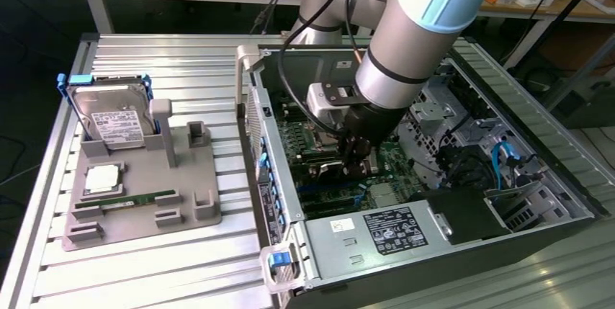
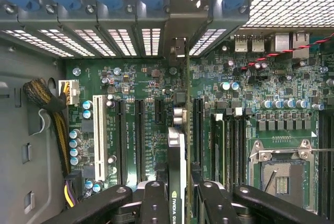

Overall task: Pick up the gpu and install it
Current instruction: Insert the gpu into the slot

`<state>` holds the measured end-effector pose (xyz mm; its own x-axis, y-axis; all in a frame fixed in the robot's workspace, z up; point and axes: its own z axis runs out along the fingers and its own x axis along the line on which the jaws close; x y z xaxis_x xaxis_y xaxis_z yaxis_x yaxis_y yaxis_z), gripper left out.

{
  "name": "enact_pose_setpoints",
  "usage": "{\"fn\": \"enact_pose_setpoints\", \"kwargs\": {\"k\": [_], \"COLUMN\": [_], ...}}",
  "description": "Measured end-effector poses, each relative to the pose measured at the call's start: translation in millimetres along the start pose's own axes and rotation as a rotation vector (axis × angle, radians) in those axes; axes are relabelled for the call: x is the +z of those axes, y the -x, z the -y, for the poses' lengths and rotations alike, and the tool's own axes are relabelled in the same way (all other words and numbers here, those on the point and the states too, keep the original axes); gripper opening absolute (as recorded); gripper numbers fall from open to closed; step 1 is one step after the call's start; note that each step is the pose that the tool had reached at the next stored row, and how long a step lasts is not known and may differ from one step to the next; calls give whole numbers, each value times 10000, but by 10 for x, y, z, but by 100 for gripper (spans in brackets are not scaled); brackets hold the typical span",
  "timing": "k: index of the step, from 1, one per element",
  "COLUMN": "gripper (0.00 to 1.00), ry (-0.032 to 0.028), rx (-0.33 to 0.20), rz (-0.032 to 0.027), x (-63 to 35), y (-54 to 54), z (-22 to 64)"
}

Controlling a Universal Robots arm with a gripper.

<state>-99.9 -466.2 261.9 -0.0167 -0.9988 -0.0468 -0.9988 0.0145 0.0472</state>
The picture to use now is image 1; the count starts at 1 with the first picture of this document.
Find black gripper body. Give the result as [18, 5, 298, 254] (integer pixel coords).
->
[342, 104, 411, 145]

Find graphics card with metal bracket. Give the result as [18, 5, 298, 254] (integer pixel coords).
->
[305, 159, 383, 186]

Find CPU socket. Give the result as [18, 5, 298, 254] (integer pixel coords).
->
[311, 127, 343, 151]

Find green motherboard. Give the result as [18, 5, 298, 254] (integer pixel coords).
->
[277, 103, 435, 220]

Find silver chipset heatsink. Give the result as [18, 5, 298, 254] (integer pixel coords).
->
[370, 184, 406, 206]

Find blue expansion slot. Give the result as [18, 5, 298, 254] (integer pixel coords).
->
[297, 182, 339, 192]

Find metal disk bay cage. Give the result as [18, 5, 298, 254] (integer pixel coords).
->
[401, 78, 483, 181]

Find grey power supply unit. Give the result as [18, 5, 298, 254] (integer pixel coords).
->
[294, 199, 455, 282]

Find blue case latch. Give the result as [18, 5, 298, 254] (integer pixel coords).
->
[269, 251, 293, 269]

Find open black PC case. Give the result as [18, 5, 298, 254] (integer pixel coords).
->
[237, 43, 609, 309]

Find grey plastic parts rack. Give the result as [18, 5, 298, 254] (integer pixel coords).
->
[60, 98, 225, 253]

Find dark box on floor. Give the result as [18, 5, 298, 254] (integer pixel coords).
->
[551, 81, 615, 130]

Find green RAM stick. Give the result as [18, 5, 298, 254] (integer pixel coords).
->
[74, 189, 178, 211]

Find hard disk in blue carrier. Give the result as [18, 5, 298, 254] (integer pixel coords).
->
[56, 72, 160, 152]

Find silver CPU chip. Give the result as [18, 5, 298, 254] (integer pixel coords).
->
[83, 164, 122, 195]

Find black slanted tripod pole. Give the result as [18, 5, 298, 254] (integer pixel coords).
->
[502, 0, 607, 69]

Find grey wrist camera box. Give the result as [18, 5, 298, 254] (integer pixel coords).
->
[305, 82, 362, 132]

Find black looped camera cable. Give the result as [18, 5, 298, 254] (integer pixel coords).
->
[281, 0, 366, 134]

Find blue data wire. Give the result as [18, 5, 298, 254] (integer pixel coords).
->
[491, 140, 518, 192]

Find black cable with metal connector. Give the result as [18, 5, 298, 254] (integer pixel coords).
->
[249, 0, 291, 35]

